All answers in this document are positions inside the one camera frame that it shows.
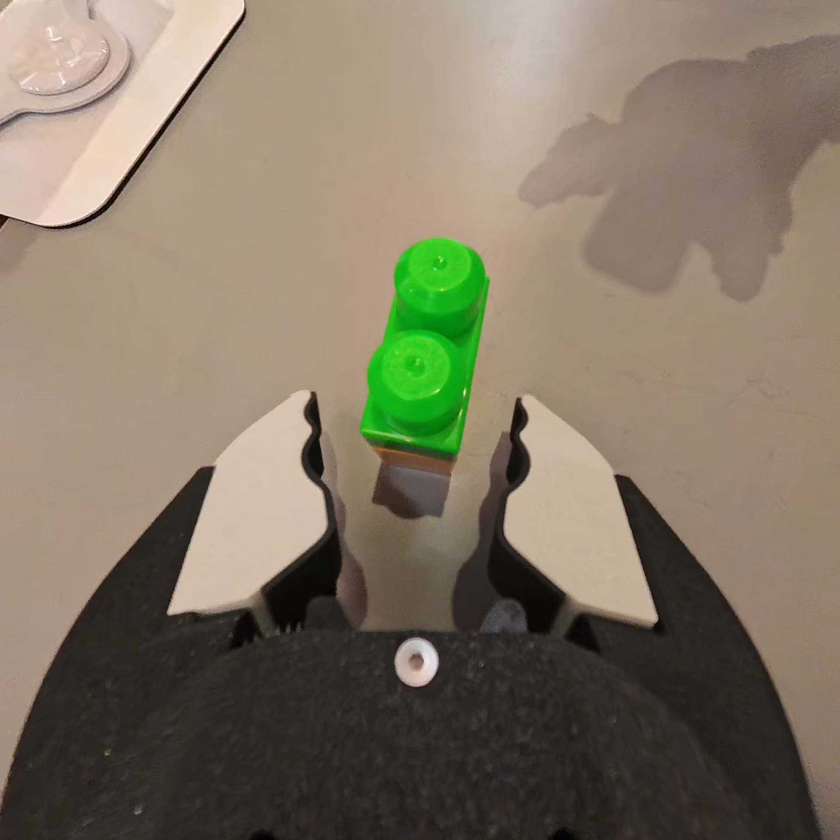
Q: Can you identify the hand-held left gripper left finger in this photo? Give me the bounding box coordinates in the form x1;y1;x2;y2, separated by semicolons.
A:
167;390;342;636

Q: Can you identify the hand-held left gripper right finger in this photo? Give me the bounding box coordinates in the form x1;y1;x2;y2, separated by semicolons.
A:
487;395;659;636

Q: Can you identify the yellow single-stud block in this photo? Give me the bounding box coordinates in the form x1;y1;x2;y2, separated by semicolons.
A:
371;445;455;475

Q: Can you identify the green two-stud block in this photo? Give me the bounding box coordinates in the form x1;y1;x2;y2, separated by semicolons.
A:
359;236;490;460

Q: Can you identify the white document stand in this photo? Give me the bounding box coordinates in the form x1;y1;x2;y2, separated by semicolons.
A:
0;0;245;229

